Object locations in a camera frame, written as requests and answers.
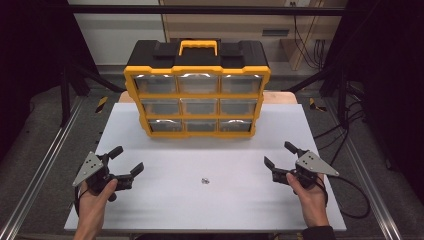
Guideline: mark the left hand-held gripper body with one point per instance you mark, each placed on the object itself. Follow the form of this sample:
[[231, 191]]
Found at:
[[89, 168]]

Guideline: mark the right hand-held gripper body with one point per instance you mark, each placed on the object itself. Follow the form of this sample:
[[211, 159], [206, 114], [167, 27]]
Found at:
[[315, 165]]

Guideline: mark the clear plastic organizer drawer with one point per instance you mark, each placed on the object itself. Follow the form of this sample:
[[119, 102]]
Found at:
[[155, 84]]

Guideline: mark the yellow black organizer cabinet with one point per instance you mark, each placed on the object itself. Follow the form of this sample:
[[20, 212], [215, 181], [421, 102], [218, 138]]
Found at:
[[196, 55]]

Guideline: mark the person's right hand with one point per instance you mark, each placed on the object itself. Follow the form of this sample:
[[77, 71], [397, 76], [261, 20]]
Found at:
[[313, 205]]

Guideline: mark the person's left hand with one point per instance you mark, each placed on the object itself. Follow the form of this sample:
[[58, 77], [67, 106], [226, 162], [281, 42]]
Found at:
[[91, 208]]

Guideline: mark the light wooden board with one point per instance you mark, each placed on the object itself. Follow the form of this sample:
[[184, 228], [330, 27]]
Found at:
[[280, 97]]

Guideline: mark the grid of clear drawers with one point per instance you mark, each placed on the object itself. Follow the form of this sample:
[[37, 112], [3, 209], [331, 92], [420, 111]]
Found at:
[[200, 107]]

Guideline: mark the black curtain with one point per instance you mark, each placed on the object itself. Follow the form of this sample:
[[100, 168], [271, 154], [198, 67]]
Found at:
[[393, 83], [30, 66]]

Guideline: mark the aluminium rail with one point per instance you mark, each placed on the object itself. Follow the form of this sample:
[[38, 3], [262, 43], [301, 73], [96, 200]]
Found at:
[[366, 173], [40, 166]]

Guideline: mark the black frame strut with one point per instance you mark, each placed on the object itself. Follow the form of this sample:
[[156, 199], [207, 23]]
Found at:
[[341, 100], [65, 100]]

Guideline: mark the black horizontal frame bar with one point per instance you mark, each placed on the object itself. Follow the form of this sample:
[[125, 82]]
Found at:
[[133, 9]]

